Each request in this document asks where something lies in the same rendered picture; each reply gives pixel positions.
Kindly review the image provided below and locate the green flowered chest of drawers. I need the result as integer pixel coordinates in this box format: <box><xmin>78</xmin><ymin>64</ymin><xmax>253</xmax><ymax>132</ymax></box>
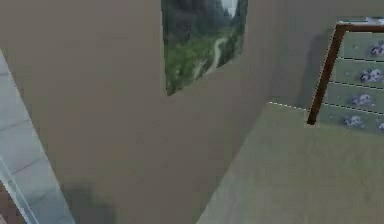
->
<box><xmin>306</xmin><ymin>17</ymin><xmax>384</xmax><ymax>135</ymax></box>

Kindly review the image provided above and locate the green landscape wall picture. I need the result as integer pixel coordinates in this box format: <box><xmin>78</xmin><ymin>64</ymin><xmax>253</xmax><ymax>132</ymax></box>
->
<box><xmin>160</xmin><ymin>0</ymin><xmax>249</xmax><ymax>97</ymax></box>

